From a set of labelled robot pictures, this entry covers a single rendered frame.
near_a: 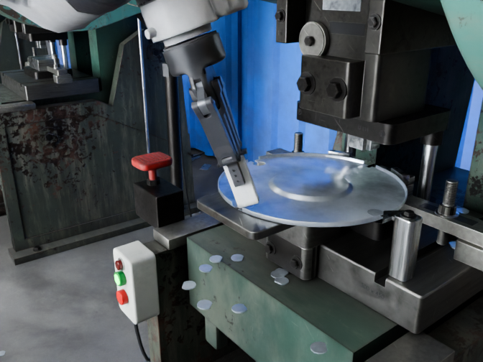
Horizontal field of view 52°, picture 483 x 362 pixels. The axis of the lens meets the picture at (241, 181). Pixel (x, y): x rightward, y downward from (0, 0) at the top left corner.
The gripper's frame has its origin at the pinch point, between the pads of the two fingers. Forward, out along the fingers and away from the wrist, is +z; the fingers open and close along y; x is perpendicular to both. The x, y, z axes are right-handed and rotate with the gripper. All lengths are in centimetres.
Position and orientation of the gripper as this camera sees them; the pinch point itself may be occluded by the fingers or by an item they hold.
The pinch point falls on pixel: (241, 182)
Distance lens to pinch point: 68.6
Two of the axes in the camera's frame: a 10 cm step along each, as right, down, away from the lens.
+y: -0.8, 3.7, -9.3
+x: 9.4, -2.7, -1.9
